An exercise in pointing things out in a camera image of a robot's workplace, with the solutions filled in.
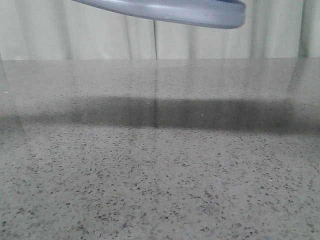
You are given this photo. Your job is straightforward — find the light blue slipper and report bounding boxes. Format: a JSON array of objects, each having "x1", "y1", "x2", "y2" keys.
[{"x1": 77, "y1": 0, "x2": 246, "y2": 29}]

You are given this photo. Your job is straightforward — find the pale green curtain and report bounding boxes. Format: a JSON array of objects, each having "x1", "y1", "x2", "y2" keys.
[{"x1": 0, "y1": 0, "x2": 320, "y2": 60}]

